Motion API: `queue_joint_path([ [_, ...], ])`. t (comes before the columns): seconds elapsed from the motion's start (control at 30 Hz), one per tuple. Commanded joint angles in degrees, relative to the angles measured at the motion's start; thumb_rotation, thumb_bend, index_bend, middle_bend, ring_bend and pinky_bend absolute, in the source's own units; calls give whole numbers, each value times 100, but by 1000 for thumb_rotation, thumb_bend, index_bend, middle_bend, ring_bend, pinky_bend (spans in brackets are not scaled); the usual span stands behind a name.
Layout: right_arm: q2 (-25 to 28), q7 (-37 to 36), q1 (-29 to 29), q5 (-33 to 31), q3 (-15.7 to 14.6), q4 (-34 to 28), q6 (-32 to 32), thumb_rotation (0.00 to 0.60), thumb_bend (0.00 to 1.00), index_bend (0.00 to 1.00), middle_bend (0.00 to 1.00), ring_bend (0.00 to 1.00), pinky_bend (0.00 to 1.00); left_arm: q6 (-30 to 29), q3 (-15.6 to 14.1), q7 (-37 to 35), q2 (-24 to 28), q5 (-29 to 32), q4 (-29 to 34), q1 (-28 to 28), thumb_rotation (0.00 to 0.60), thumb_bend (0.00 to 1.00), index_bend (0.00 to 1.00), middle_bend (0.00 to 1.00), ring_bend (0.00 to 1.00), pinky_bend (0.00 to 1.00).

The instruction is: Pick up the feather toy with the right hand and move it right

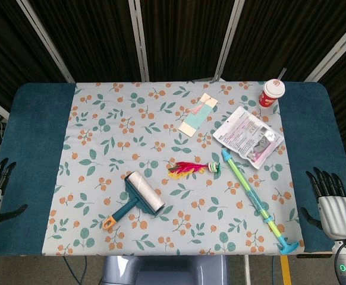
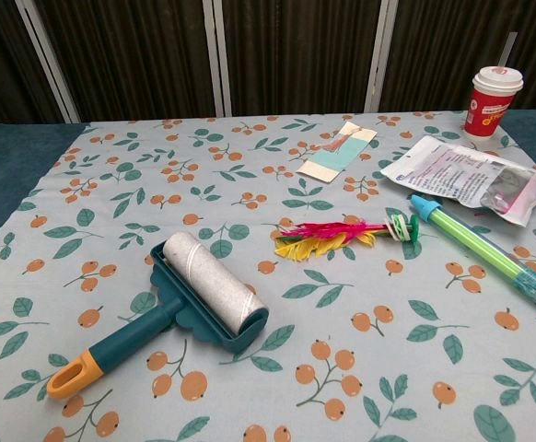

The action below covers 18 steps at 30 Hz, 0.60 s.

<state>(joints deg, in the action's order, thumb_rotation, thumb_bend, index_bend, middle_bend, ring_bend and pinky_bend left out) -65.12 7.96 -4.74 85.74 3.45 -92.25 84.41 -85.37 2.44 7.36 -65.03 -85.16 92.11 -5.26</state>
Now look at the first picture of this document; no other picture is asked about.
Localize right black grey robot hand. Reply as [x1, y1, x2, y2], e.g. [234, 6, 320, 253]
[300, 166, 346, 240]

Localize red feather shuttlecock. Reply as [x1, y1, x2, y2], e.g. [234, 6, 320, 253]
[167, 161, 222, 181]

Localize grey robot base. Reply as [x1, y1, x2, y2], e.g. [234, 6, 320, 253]
[101, 255, 230, 285]

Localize white plastic packet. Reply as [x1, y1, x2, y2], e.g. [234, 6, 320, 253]
[213, 106, 284, 170]

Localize floral tablecloth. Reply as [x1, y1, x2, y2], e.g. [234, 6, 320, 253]
[42, 80, 306, 257]

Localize yellow floor tape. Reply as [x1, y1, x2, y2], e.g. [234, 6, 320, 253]
[281, 255, 291, 285]

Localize dark blue table cover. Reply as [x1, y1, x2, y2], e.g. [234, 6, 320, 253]
[0, 82, 346, 258]

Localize green teal water pump toy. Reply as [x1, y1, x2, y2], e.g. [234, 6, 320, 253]
[221, 148, 300, 255]

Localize red paper cup white lid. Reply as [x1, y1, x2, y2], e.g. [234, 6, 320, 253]
[258, 78, 286, 109]

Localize teal lint roller orange tip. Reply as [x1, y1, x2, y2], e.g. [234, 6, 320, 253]
[102, 171, 166, 232]

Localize beige teal bookmark card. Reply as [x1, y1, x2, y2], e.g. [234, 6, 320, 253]
[178, 93, 219, 138]

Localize dark folding screen white frames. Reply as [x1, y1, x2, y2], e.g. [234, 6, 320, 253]
[0, 0, 346, 157]

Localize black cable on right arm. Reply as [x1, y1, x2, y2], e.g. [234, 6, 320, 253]
[334, 239, 346, 276]

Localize blue floor cable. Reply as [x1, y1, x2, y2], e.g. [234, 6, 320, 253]
[62, 255, 88, 285]

